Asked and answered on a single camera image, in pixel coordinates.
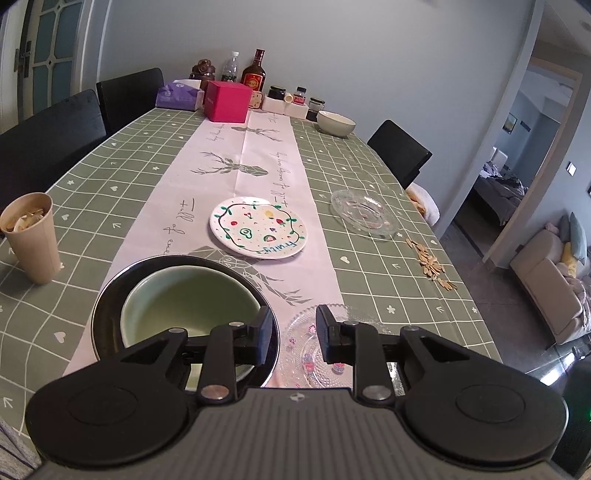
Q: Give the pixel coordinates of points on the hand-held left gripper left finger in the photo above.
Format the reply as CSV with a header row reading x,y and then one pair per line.
x,y
265,332

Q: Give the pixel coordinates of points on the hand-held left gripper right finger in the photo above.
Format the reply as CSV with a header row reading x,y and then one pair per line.
x,y
323,332

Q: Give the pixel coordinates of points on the clear glass plate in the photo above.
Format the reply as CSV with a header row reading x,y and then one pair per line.
x,y
300,341
364,212

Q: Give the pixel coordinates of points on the pale green ceramic bowl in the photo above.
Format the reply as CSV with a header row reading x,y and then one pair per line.
x,y
184,304

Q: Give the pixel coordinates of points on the stainless steel bowl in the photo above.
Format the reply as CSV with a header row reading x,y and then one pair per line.
x,y
108,300

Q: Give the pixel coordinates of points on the fruit painted white plate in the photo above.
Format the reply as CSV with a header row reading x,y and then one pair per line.
x,y
258,226

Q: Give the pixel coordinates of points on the pile of seeds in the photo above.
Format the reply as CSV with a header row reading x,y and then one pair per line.
x,y
427,263

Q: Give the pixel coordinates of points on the white chair cushion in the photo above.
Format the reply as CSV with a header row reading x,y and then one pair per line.
x,y
427,203

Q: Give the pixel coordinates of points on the black chair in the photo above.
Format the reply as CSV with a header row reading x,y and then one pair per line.
x,y
129,99
397,150
46,138

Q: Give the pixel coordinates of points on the cream ceramic bowl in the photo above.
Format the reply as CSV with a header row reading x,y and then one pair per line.
x,y
336,124

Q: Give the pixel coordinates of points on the beige sofa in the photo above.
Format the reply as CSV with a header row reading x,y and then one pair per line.
x,y
540,281

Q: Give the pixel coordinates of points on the tall dark jar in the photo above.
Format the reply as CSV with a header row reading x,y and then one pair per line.
x,y
316,108

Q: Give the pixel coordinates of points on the bed with grey bedding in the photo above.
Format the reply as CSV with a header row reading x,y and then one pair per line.
x,y
501,194

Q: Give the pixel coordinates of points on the white flat box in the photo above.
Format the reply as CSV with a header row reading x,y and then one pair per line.
x,y
277,107

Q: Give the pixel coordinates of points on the pink cube box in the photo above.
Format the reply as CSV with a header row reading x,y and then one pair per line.
x,y
226,104

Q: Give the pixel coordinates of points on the small red label jar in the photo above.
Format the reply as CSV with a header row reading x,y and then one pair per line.
x,y
300,96

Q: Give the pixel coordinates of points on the wide dark jar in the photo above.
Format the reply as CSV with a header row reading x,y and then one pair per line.
x,y
277,92

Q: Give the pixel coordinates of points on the beige paper cup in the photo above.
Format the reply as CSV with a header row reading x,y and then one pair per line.
x,y
37,249

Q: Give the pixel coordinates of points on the purple tissue pack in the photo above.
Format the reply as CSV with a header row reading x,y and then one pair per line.
x,y
178,96

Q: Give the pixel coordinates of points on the amber liquor bottle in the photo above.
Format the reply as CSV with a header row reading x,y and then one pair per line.
x,y
254,76

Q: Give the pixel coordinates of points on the yellow cushion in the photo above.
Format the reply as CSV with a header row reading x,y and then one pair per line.
x,y
570,261

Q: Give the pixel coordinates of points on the clear water bottle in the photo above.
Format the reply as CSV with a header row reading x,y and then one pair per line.
x,y
230,69

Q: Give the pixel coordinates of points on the brown figurine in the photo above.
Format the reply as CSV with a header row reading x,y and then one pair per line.
x,y
203,69

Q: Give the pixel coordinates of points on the grey blue cushion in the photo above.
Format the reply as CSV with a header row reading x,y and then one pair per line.
x,y
577,235

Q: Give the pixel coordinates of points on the striped cloth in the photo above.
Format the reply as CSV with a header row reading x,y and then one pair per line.
x,y
14,452

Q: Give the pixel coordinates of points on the glass pane door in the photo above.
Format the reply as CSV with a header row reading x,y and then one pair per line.
x,y
55,46

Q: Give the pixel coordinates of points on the framed wall picture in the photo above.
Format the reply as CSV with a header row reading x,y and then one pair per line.
x,y
510,123

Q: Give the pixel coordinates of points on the wall light switch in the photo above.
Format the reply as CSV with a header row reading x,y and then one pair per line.
x,y
572,168

